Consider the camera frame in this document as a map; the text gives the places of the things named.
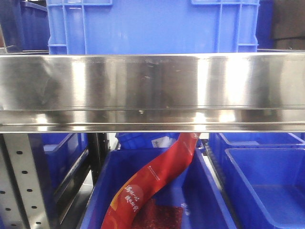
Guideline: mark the blue bin rear centre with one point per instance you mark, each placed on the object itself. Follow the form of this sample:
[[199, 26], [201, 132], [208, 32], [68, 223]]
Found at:
[[140, 140]]

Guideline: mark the blue bin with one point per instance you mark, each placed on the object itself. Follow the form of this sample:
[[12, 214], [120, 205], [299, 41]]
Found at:
[[140, 140], [276, 143]]

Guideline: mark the blue bin rear right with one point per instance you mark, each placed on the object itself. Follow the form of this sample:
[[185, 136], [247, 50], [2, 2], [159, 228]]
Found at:
[[276, 143]]

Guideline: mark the blue bin centre below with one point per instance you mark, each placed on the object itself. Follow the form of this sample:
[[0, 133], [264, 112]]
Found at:
[[194, 190]]

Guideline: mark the blue bin below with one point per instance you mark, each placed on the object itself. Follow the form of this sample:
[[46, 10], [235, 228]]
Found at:
[[61, 151], [266, 187], [194, 190]]

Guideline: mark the blue bin left below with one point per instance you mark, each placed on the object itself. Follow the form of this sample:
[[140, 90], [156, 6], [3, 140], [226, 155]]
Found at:
[[61, 151]]

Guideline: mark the blue bin right below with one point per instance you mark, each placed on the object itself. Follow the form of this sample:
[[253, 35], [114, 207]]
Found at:
[[266, 187]]

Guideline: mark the red printed snack bag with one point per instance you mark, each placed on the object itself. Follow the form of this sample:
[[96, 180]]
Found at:
[[146, 182]]

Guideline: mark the large blue crate on shelf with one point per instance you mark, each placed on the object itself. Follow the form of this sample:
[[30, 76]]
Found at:
[[152, 26]]

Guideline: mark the dark blue crate upper left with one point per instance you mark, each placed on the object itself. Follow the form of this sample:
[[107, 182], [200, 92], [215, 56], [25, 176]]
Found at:
[[24, 26]]

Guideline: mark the perforated steel upright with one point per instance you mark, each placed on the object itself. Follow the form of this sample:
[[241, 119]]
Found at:
[[26, 193]]

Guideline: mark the stainless steel shelf rail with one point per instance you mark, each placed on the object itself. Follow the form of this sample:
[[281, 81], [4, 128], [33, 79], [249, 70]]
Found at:
[[211, 92]]

